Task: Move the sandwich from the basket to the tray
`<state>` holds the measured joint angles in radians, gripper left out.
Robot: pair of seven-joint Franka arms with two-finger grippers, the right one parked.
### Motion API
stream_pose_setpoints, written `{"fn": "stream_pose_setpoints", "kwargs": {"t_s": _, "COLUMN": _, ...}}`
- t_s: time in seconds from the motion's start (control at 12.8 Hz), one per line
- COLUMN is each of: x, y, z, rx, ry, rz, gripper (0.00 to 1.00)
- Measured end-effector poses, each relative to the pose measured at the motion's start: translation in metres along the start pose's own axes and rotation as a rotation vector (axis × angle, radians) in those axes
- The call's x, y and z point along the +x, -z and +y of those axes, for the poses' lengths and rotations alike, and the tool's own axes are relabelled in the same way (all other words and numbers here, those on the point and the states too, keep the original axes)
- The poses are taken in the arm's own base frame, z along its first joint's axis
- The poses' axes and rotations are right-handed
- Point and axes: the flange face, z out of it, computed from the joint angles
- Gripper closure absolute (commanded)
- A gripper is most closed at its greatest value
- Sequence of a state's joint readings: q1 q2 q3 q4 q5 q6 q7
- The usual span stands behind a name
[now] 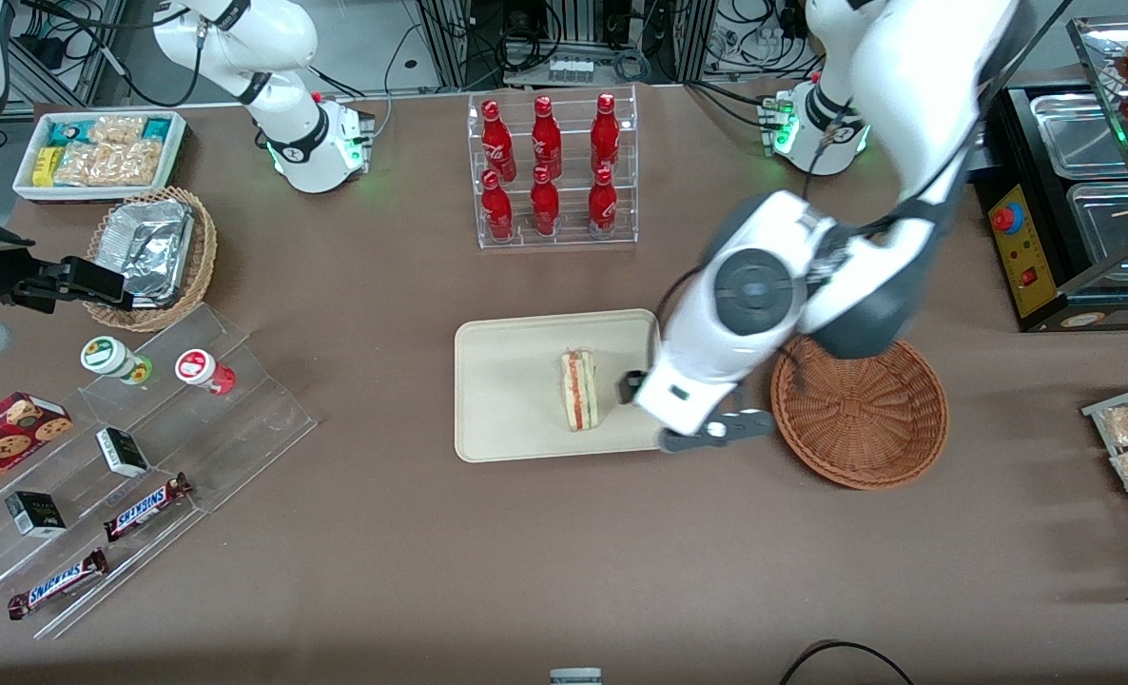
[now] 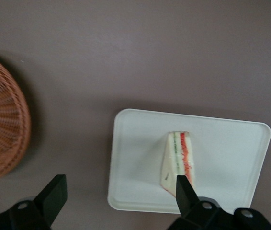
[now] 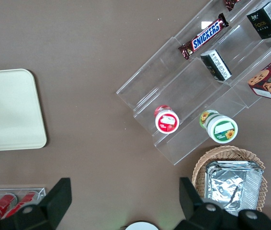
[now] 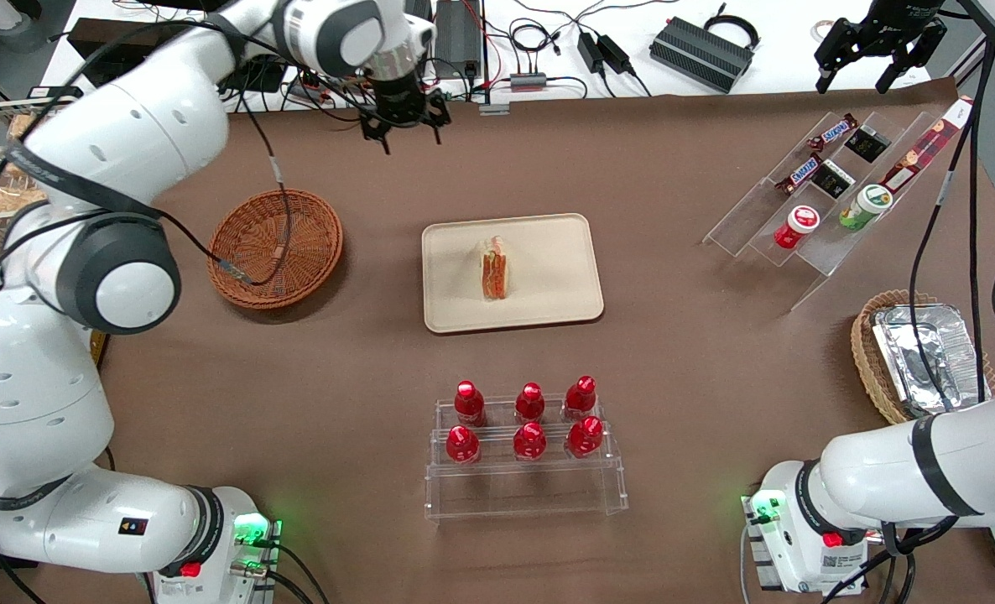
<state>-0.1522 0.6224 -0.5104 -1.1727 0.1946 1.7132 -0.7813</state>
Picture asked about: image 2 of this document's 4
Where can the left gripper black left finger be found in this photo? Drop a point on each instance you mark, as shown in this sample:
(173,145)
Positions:
(55,191)

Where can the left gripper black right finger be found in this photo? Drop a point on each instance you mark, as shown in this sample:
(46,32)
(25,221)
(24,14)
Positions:
(185,194)

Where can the triangular sandwich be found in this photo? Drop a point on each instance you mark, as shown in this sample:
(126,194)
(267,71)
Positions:
(171,163)

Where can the beige plastic tray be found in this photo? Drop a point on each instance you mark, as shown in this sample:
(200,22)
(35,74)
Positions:
(226,163)

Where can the reddish brown wicker basket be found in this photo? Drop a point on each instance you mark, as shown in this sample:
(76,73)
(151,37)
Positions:
(1,124)

